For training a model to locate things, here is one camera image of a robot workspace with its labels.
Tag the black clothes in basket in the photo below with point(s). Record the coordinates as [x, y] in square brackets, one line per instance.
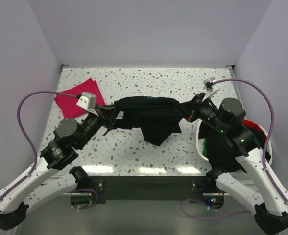
[220, 157]

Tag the white laundry basket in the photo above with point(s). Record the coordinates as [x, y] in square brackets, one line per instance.
[199, 147]

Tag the black t shirt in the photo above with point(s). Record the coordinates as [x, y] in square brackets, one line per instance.
[155, 116]

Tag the red garment in basket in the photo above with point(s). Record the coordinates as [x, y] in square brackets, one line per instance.
[253, 125]

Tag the aluminium frame rail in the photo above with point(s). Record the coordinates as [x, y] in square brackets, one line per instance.
[58, 181]

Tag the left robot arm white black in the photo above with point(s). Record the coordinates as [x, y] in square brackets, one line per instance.
[27, 191]

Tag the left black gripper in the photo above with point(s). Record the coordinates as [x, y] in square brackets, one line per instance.
[106, 114]

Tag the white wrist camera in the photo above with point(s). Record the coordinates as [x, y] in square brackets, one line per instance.
[210, 87]
[87, 102]

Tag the folded pink red t shirt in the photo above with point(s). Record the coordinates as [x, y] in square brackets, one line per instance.
[68, 105]

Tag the green garment in basket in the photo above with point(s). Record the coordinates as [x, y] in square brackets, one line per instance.
[204, 151]

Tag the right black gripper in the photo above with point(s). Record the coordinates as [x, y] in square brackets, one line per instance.
[190, 109]

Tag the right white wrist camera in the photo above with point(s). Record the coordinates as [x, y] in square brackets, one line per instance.
[210, 87]

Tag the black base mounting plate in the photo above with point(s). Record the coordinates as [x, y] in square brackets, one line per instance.
[152, 188]

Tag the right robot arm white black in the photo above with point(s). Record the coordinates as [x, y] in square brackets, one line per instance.
[269, 204]

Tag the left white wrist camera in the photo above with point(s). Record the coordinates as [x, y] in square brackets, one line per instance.
[87, 102]

